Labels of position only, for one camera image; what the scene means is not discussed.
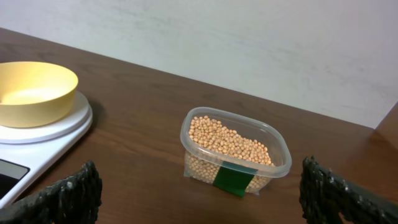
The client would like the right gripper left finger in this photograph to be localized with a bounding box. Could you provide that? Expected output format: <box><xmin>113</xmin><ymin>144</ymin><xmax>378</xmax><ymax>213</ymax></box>
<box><xmin>1</xmin><ymin>161</ymin><xmax>103</xmax><ymax>224</ymax></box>

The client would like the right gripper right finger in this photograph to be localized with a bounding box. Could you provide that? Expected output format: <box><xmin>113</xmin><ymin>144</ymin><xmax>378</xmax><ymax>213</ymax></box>
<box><xmin>299</xmin><ymin>157</ymin><xmax>397</xmax><ymax>224</ymax></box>

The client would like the white digital kitchen scale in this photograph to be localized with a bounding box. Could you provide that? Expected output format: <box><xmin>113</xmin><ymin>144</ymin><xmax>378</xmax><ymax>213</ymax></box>
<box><xmin>1</xmin><ymin>91</ymin><xmax>93</xmax><ymax>208</ymax></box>

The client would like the yellow plastic bowl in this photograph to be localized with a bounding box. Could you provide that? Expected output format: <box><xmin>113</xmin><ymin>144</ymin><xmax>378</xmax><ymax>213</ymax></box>
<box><xmin>1</xmin><ymin>62</ymin><xmax>78</xmax><ymax>128</ymax></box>

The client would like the green tape label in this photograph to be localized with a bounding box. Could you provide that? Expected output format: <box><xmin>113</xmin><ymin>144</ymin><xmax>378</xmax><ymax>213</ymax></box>
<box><xmin>213</xmin><ymin>161</ymin><xmax>257</xmax><ymax>197</ymax></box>

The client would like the pile of soybeans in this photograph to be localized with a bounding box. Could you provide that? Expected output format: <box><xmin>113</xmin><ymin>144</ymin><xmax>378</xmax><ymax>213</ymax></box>
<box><xmin>185</xmin><ymin>116</ymin><xmax>275</xmax><ymax>184</ymax></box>

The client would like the clear plastic container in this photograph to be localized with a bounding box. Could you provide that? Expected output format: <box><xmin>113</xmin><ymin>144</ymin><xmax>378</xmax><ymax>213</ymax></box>
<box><xmin>180</xmin><ymin>107</ymin><xmax>292</xmax><ymax>197</ymax></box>

